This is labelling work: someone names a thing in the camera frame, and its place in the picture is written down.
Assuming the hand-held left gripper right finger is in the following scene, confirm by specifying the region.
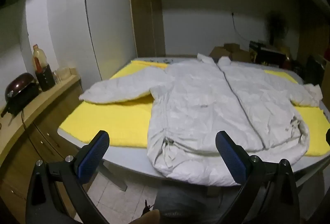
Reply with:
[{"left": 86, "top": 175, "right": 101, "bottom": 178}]
[{"left": 215, "top": 131, "right": 301, "bottom": 224}]

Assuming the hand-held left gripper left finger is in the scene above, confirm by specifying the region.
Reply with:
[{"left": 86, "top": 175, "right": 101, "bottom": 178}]
[{"left": 26, "top": 130, "right": 111, "bottom": 224}]

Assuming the white puffer jacket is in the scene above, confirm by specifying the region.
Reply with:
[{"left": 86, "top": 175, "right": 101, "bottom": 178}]
[{"left": 79, "top": 53, "right": 323, "bottom": 187}]

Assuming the yellow mat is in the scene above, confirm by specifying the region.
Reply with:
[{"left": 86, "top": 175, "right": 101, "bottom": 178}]
[{"left": 59, "top": 59, "right": 330, "bottom": 157}]

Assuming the wooden cabinet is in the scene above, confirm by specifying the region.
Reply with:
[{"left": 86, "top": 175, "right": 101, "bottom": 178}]
[{"left": 0, "top": 76, "right": 85, "bottom": 224}]

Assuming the person's leg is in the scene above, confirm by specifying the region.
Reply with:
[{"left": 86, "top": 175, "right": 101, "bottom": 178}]
[{"left": 155, "top": 186, "right": 225, "bottom": 224}]

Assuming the glass jar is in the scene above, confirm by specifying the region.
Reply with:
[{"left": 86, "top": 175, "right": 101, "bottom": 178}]
[{"left": 53, "top": 67, "right": 71, "bottom": 83}]

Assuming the dark red cooking pot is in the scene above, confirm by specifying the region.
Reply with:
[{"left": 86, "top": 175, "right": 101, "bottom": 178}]
[{"left": 1, "top": 73, "right": 39, "bottom": 117}]

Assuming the plastic bottle with dark liquid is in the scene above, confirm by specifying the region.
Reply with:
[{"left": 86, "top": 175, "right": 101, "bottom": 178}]
[{"left": 32, "top": 44, "right": 56, "bottom": 92}]

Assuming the open cardboard box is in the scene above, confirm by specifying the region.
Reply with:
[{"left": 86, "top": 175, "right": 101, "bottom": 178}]
[{"left": 209, "top": 46, "right": 231, "bottom": 61}]

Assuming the small cardboard box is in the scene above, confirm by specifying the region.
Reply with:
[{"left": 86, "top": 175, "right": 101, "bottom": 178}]
[{"left": 224, "top": 44, "right": 252, "bottom": 62}]

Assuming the black and yellow box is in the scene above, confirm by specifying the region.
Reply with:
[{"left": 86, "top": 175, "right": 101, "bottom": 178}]
[{"left": 249, "top": 40, "right": 288, "bottom": 65}]

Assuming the white refrigerator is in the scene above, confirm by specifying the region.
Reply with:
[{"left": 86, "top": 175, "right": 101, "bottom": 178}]
[{"left": 22, "top": 0, "right": 137, "bottom": 85}]

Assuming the dark standing fan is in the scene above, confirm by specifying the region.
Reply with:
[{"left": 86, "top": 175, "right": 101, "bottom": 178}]
[{"left": 265, "top": 11, "right": 288, "bottom": 44}]

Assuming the wooden wardrobe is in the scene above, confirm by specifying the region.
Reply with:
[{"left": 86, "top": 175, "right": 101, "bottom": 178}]
[{"left": 126, "top": 0, "right": 165, "bottom": 58}]

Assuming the wooden door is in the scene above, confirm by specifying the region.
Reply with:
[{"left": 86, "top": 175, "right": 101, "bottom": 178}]
[{"left": 296, "top": 5, "right": 330, "bottom": 85}]

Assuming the black pot cable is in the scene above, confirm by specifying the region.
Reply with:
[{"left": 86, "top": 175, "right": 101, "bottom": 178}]
[{"left": 20, "top": 108, "right": 27, "bottom": 135}]

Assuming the black wall cable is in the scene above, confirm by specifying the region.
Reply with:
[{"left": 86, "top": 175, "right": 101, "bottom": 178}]
[{"left": 232, "top": 12, "right": 252, "bottom": 41}]

